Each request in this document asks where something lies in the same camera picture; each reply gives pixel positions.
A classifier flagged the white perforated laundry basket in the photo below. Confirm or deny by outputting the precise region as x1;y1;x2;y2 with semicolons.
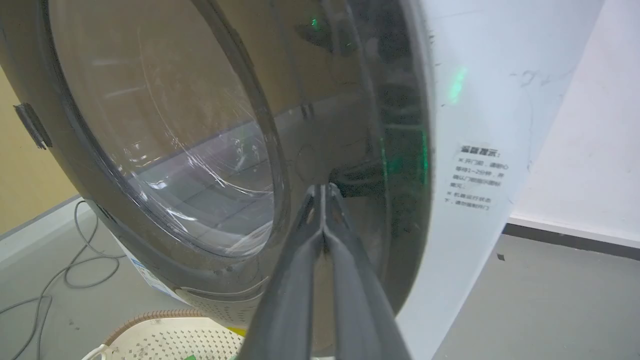
82;309;247;360

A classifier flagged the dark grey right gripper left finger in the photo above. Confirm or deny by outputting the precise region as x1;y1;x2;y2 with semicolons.
236;184;326;360

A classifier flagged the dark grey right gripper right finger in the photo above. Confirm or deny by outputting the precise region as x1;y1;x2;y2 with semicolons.
324;183;412;360

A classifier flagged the dark round washing machine door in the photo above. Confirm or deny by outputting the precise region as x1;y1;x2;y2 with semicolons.
0;0;435;328

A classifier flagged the white washing machine body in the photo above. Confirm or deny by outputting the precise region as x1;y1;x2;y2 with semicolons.
111;0;606;360

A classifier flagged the thin grey floor cable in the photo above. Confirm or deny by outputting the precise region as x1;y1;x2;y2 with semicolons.
0;200;126;360

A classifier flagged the white warning text sticker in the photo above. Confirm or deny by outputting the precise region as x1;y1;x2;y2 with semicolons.
444;144;511;213

